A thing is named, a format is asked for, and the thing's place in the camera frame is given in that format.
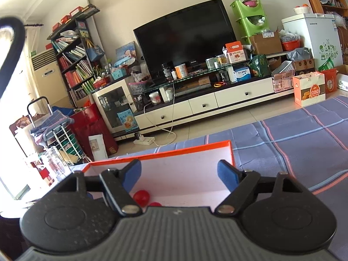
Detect white floor air conditioner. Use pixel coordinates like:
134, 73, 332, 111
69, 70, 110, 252
31, 48, 72, 109

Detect white paper bag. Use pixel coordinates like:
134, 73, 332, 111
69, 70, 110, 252
88, 134, 109, 161

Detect orange gift bag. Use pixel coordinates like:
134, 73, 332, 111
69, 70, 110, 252
292, 71, 326, 107

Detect white bowl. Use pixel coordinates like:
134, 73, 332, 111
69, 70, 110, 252
293, 5, 312, 15

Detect brown cardboard box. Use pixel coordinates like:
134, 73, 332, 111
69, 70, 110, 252
249, 31, 283, 55

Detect brown printed carton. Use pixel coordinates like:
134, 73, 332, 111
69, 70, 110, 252
295, 59, 315, 75

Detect teal plastic basket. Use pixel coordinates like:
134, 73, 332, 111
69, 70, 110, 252
110, 67, 128, 80

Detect clear glass mug jar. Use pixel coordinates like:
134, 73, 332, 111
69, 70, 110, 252
43, 146, 72, 183

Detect blue white box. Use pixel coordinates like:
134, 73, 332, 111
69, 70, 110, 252
234, 67, 251, 82

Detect dark red paper bag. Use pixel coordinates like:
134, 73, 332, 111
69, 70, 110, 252
70, 104, 119, 158

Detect wire shopping trolley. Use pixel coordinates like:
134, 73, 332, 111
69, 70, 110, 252
27, 96, 87, 166

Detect white power strip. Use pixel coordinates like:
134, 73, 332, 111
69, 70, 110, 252
134, 133, 155, 145

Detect white chest freezer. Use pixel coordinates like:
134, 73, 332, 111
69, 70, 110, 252
281, 13, 343, 66

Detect blue checkered tablecloth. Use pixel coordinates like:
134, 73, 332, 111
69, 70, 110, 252
109, 95, 348, 204

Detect orange cardboard box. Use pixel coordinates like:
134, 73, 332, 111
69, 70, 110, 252
69, 140, 236, 214

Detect pink patterned box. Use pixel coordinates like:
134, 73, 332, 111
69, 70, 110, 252
273, 73, 295, 92

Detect pink plastic basket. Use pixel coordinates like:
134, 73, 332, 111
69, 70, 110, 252
128, 81, 149, 93

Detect green snack bag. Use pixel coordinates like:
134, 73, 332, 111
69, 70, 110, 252
249, 54, 272, 78

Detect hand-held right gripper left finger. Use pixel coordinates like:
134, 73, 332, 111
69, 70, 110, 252
58, 160, 142, 215

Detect white glass display cabinet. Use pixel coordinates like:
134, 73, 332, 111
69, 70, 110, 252
92, 79, 139, 139

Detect white TV cabinet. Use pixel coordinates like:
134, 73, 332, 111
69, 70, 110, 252
134, 57, 295, 131

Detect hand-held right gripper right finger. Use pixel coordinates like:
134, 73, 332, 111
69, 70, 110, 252
215, 160, 308, 215

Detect orange white medicine box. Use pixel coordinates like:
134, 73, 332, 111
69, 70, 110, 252
225, 41, 246, 64

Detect green stacking bins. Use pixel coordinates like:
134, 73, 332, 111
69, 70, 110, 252
231, 0, 271, 45

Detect red gift bag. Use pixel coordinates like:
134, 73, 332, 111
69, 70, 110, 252
321, 69, 339, 94

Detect black television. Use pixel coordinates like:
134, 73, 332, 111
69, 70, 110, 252
133, 0, 237, 80

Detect dark bookshelf with books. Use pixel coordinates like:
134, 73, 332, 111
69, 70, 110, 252
47, 4, 106, 108

